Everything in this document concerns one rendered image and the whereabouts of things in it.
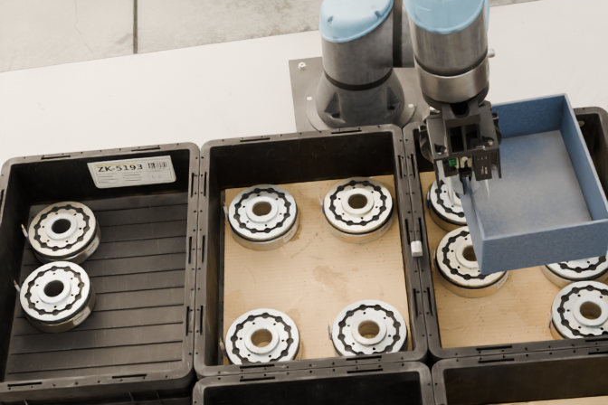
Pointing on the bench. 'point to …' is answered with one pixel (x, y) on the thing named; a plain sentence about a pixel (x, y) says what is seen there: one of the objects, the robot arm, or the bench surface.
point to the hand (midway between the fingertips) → (465, 181)
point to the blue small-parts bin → (537, 192)
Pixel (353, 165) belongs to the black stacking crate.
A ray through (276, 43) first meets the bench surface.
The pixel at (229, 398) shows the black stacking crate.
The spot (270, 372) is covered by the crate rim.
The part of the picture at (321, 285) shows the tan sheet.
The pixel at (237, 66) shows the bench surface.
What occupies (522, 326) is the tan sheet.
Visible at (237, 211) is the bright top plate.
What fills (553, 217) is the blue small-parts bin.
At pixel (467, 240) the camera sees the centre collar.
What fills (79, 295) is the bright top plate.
